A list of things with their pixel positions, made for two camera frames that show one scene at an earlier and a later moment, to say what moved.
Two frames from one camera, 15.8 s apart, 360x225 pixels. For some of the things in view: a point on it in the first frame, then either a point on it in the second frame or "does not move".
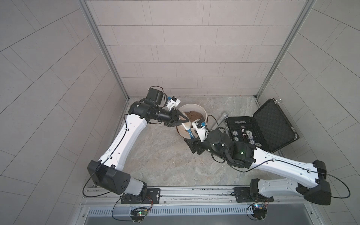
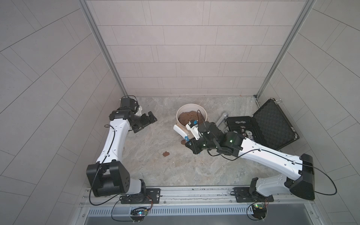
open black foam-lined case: x=269 y=129 does not move
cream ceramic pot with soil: x=193 y=112 does not move
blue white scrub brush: x=187 y=126 -> x=182 y=131
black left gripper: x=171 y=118 -> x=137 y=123
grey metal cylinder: x=223 y=116 does not move
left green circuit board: x=138 y=213 does not move
